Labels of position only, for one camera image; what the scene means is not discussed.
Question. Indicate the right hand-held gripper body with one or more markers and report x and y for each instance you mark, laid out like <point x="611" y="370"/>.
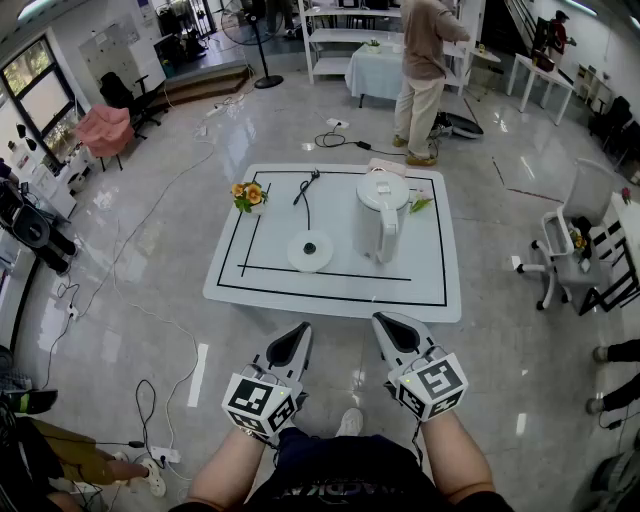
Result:
<point x="432" y="387"/>

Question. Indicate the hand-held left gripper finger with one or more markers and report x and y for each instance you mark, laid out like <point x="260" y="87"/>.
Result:
<point x="280" y="345"/>
<point x="300" y="357"/>

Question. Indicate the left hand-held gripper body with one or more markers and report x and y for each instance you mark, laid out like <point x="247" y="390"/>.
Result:
<point x="257" y="400"/>

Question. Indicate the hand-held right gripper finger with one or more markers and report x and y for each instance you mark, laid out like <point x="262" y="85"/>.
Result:
<point x="410" y="335"/>
<point x="382" y="342"/>

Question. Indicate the white round kettle base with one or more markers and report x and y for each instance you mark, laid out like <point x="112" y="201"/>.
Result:
<point x="321" y="256"/>

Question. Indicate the white electric kettle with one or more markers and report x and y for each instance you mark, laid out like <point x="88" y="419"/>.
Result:
<point x="370" y="225"/>

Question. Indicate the person's right forearm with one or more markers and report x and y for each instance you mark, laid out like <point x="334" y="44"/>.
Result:
<point x="457" y="460"/>

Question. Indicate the person's left forearm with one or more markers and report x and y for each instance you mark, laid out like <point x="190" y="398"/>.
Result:
<point x="225" y="470"/>

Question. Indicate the person's dark shorts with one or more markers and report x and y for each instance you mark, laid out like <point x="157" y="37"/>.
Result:
<point x="305" y="442"/>

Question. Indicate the person's white shoe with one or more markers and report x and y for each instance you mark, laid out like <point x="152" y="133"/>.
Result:
<point x="350" y="422"/>

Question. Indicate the white power strip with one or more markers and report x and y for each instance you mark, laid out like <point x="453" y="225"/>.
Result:
<point x="73" y="312"/>
<point x="165" y="454"/>
<point x="337" y="123"/>

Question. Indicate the person's black shirt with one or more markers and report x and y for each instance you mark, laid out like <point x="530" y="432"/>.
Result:
<point x="350" y="485"/>

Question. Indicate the pale pink flower sprig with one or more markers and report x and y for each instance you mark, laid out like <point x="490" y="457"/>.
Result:
<point x="419" y="205"/>

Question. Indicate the orange flower bouquet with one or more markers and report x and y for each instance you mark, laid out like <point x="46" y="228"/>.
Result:
<point x="254" y="194"/>

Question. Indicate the pink digital clock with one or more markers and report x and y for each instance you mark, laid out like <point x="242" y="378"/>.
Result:
<point x="387" y="164"/>

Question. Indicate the small yellow flower bunch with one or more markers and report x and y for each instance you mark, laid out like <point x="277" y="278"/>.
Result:
<point x="579" y="241"/>

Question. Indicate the black oval floor device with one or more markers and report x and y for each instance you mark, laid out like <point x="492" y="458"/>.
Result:
<point x="465" y="127"/>

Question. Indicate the white office chair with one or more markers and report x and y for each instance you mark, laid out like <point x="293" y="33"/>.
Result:
<point x="590" y="195"/>

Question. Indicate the small pink flower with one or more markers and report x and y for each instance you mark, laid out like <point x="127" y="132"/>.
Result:
<point x="626" y="195"/>

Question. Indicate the table with pale cloth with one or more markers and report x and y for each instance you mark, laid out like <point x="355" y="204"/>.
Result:
<point x="372" y="75"/>

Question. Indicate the wooden step platform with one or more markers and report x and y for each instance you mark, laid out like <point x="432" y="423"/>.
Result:
<point x="205" y="85"/>

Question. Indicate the pink covered chair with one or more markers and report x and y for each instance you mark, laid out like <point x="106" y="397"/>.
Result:
<point x="107" y="127"/>

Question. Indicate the black standing fan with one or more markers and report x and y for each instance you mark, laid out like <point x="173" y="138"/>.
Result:
<point x="260" y="55"/>

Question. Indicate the small green potted plant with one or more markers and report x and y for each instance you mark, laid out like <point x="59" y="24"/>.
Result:
<point x="373" y="46"/>

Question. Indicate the black office chair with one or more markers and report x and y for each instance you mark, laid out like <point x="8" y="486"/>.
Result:
<point x="612" y="120"/>
<point x="117" y="90"/>

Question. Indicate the white shelf unit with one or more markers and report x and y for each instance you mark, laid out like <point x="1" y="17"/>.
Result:
<point x="345" y="36"/>

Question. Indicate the whiteboard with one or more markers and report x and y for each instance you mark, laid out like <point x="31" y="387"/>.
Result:
<point x="120" y="55"/>

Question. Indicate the white desk with black frame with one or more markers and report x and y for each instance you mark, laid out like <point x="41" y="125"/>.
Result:
<point x="625" y="225"/>

